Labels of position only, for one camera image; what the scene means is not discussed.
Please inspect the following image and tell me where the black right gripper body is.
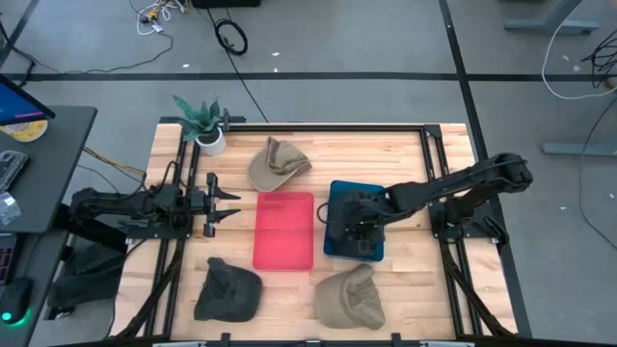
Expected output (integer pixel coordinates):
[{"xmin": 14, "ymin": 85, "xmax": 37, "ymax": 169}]
[{"xmin": 342, "ymin": 222, "xmax": 386, "ymax": 257}]

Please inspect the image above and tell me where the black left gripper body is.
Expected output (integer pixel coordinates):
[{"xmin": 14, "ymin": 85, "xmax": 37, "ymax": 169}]
[{"xmin": 187, "ymin": 173, "xmax": 218, "ymax": 238}]

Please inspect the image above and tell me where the dark grey knitted cap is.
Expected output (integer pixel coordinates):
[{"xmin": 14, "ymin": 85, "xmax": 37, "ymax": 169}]
[
  {"xmin": 193, "ymin": 256, "xmax": 264, "ymax": 323},
  {"xmin": 329, "ymin": 191, "xmax": 375, "ymax": 242}
]

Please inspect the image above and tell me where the green plant in white pot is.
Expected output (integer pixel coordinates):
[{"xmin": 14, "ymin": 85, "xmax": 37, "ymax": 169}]
[{"xmin": 172, "ymin": 94, "xmax": 227, "ymax": 157}]

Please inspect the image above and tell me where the blue plastic bin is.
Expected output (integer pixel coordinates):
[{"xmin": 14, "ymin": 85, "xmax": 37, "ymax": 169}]
[{"xmin": 322, "ymin": 179, "xmax": 388, "ymax": 262}]

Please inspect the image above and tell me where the translucent pink plastic bin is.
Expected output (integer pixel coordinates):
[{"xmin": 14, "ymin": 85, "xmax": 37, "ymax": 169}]
[{"xmin": 252, "ymin": 191, "xmax": 315, "ymax": 271}]

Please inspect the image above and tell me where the black desk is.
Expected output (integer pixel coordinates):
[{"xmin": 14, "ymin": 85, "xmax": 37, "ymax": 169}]
[{"xmin": 0, "ymin": 105, "xmax": 98, "ymax": 347}]

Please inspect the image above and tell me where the black box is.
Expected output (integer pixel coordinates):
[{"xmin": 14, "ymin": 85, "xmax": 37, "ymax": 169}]
[{"xmin": 191, "ymin": 0, "xmax": 262, "ymax": 9}]

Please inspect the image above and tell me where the yellow round disc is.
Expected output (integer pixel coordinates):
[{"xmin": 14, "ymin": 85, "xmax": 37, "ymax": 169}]
[{"xmin": 2, "ymin": 119, "xmax": 49, "ymax": 144}]

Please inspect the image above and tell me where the grey keyboard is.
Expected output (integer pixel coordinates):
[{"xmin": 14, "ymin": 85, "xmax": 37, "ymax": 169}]
[{"xmin": 0, "ymin": 149, "xmax": 30, "ymax": 194}]

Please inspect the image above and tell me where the clear plastic bag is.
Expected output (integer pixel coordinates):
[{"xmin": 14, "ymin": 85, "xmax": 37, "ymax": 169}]
[{"xmin": 0, "ymin": 191, "xmax": 23, "ymax": 227}]

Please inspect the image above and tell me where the dark laptop keyboard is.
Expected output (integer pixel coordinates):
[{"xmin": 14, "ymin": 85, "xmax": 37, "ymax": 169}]
[{"xmin": 0, "ymin": 233, "xmax": 19, "ymax": 286}]

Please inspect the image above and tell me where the black computer mouse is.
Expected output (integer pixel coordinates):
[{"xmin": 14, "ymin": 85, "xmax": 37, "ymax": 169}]
[{"xmin": 0, "ymin": 277, "xmax": 34, "ymax": 325}]

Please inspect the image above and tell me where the computer monitor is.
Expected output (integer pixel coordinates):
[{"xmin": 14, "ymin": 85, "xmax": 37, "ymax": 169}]
[{"xmin": 0, "ymin": 71, "xmax": 57, "ymax": 127}]

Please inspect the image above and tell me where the grey desk foot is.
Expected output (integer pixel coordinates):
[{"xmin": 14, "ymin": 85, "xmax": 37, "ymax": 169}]
[
  {"xmin": 504, "ymin": 0, "xmax": 602, "ymax": 36},
  {"xmin": 541, "ymin": 132, "xmax": 617, "ymax": 158}
]

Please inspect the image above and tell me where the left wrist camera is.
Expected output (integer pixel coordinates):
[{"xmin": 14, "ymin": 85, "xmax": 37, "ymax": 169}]
[{"xmin": 188, "ymin": 188, "xmax": 207, "ymax": 213}]

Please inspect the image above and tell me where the yellow cable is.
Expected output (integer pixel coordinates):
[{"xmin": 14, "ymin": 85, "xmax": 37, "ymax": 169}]
[{"xmin": 81, "ymin": 146, "xmax": 147, "ymax": 177}]

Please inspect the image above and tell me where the black aluminium table frame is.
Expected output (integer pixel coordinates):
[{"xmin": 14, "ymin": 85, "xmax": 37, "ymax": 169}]
[{"xmin": 113, "ymin": 115, "xmax": 531, "ymax": 341}]

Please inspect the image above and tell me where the coiled black cable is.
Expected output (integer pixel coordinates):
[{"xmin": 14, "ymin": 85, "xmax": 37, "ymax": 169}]
[{"xmin": 213, "ymin": 17, "xmax": 250, "ymax": 57}]

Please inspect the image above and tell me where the white cable bundle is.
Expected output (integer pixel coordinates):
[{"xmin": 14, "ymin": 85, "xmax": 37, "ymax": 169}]
[{"xmin": 136, "ymin": 0, "xmax": 189, "ymax": 37}]

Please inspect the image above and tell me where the white floor cable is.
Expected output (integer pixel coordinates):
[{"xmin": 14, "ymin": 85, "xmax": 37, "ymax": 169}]
[{"xmin": 541, "ymin": 16, "xmax": 617, "ymax": 101}]

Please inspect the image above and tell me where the black floor cable tangle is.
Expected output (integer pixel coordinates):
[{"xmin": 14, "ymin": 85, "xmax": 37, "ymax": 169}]
[{"xmin": 580, "ymin": 28, "xmax": 617, "ymax": 91}]

